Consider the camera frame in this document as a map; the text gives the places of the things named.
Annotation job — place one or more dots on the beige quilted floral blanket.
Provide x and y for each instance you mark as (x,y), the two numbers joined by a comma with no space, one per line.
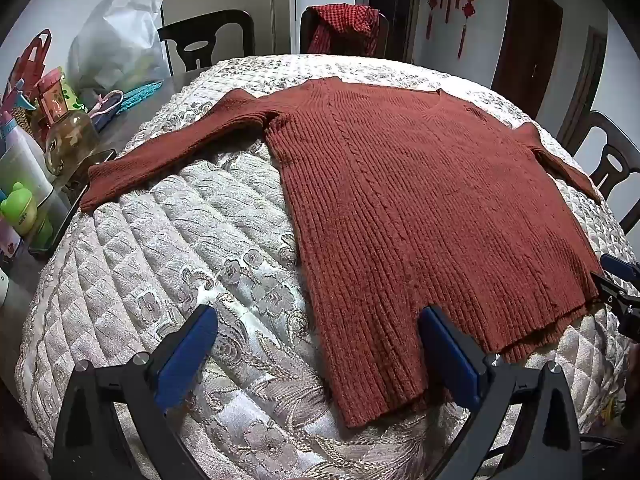
(175,260)

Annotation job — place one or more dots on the black phone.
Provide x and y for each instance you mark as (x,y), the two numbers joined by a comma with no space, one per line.
(75,190)

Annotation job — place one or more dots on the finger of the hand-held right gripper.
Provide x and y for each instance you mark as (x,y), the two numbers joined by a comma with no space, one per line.
(620,296)
(622,268)

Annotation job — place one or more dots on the red gift bag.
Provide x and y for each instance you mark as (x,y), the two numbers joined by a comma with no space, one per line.
(30,60)

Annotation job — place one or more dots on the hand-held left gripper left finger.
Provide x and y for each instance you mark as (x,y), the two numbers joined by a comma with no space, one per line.
(186,357)

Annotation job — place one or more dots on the pink and blue pouch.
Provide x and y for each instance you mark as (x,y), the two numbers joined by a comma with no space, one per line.
(106,107)

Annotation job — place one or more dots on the green flowered packet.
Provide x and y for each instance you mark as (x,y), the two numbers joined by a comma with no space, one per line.
(75,100)

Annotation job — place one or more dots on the glass jar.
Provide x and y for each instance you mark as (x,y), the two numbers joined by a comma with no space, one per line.
(72,142)

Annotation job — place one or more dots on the rust red knit sweater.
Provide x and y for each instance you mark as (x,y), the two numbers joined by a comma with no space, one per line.
(410,200)

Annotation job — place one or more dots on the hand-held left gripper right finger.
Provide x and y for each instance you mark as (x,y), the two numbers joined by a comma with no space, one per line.
(450,360)

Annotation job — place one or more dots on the green frog bottle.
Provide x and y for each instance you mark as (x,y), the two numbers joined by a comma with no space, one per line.
(22,215)

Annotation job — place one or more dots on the white cream tube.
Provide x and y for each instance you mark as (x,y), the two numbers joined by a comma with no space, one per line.
(22,165)

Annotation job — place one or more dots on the red checked cloth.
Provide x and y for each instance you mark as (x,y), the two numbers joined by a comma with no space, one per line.
(340,27)

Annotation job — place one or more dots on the teal knitted mat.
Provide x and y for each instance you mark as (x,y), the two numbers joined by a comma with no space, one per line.
(142,96)

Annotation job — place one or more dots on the brown wooden door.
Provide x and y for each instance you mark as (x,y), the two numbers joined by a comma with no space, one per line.
(525,45)

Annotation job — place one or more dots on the dark wooden chair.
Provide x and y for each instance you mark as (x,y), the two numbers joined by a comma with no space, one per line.
(210,35)
(612,160)
(382,35)

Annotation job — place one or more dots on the white plastic bag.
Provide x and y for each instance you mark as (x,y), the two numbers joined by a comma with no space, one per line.
(117,45)

